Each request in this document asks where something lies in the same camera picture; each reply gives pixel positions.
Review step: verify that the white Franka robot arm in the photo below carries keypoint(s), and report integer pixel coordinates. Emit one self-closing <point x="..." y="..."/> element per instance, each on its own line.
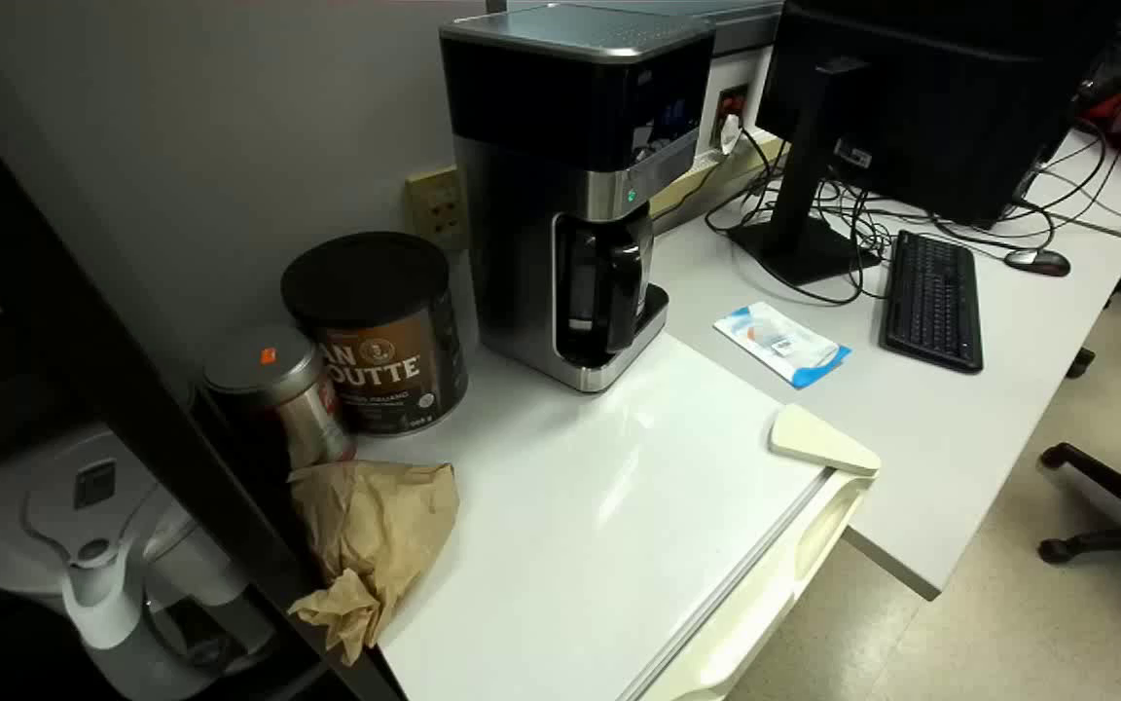
<point x="79" y="518"/>

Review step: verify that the glass coffee carafe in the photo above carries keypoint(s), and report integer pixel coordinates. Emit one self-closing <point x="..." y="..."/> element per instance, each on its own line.
<point x="599" y="278"/>

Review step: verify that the brown coffee can, black lid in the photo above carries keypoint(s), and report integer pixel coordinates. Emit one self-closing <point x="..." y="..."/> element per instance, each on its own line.
<point x="385" y="352"/>

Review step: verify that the black and steel coffee machine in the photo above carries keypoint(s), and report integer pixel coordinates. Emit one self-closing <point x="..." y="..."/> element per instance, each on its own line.
<point x="547" y="120"/>

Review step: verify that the blue and white wipes pack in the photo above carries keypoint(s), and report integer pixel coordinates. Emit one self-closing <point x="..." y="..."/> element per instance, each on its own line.
<point x="779" y="346"/>

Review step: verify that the black monitor stand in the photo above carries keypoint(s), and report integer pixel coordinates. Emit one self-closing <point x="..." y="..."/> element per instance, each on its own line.
<point x="799" y="209"/>

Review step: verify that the small metal canister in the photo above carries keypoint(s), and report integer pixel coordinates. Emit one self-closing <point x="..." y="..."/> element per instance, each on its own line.
<point x="280" y="392"/>

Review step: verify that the white power box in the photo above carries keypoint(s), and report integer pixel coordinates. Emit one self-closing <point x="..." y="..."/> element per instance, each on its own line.
<point x="731" y="100"/>

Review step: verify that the black keyboard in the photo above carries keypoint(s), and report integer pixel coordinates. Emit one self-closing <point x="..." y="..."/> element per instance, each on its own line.
<point x="932" y="303"/>

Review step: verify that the black computer monitor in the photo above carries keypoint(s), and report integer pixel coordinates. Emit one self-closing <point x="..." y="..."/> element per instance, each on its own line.
<point x="949" y="101"/>

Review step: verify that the black computer mouse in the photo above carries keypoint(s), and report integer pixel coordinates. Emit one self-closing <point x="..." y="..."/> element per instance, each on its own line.
<point x="1035" y="264"/>

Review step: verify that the beige wall outlet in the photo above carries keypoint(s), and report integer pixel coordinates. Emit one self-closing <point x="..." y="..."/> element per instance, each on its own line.
<point x="437" y="204"/>

